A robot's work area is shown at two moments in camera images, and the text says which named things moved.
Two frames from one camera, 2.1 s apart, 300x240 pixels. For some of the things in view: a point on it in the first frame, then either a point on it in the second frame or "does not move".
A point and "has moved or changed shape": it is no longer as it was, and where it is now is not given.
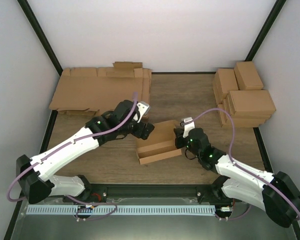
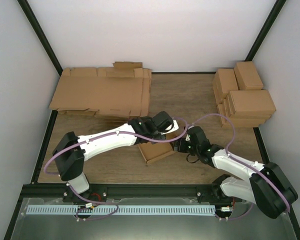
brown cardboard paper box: x=160 y=145 has moved or changed shape
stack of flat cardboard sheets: x=82 y=91 does not move
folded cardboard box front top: x=251 y=102 does not move
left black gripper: x=139 y=132 to x=162 y=138
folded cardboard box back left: x=224 y=81 does not move
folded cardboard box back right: x=247 y=76 does not move
